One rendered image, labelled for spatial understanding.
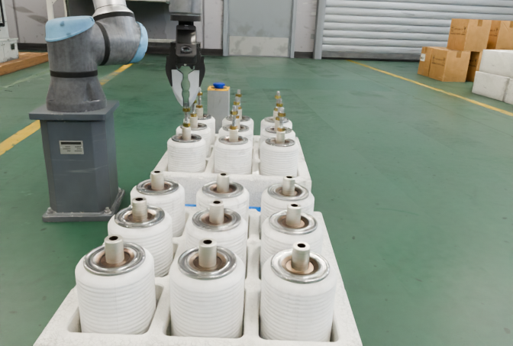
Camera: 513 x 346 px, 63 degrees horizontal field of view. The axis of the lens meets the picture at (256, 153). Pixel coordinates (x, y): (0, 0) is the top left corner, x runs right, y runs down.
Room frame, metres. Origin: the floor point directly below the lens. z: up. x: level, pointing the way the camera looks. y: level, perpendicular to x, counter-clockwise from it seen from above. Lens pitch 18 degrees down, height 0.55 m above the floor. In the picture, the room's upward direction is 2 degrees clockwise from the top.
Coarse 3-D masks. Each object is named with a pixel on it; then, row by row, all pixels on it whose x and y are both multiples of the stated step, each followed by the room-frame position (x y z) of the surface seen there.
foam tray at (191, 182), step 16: (256, 144) 1.23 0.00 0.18; (160, 160) 1.05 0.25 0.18; (208, 160) 1.06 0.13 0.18; (256, 160) 1.08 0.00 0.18; (304, 160) 1.09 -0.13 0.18; (176, 176) 0.94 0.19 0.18; (192, 176) 0.94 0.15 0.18; (208, 176) 0.95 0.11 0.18; (240, 176) 0.95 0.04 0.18; (256, 176) 0.96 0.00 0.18; (272, 176) 0.96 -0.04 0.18; (304, 176) 0.97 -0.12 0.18; (192, 192) 0.94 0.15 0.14; (256, 192) 0.94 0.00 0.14
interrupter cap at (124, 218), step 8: (128, 208) 0.61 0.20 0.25; (152, 208) 0.61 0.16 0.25; (160, 208) 0.61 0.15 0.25; (120, 216) 0.58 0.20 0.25; (128, 216) 0.59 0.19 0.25; (152, 216) 0.59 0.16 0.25; (160, 216) 0.59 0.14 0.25; (120, 224) 0.55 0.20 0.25; (128, 224) 0.56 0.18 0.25; (136, 224) 0.56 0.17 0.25; (144, 224) 0.56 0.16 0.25; (152, 224) 0.56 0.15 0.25
